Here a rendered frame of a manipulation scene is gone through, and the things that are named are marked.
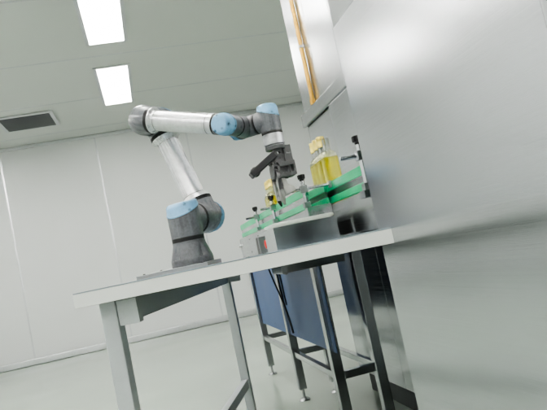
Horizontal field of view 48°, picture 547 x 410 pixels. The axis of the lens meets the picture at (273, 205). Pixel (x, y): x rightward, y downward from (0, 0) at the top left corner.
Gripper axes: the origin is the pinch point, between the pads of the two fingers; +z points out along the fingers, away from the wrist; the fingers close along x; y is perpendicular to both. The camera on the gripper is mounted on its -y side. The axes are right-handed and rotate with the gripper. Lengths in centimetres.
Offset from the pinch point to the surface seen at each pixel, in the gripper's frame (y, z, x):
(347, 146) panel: 39, -20, 27
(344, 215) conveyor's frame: 20.6, 8.9, -4.7
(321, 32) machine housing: 41, -72, 36
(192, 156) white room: 37, -130, 605
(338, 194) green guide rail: 22.4, 0.6, 2.8
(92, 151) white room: -89, -158, 606
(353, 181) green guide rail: 22.6, -1.2, -15.1
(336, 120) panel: 39, -32, 33
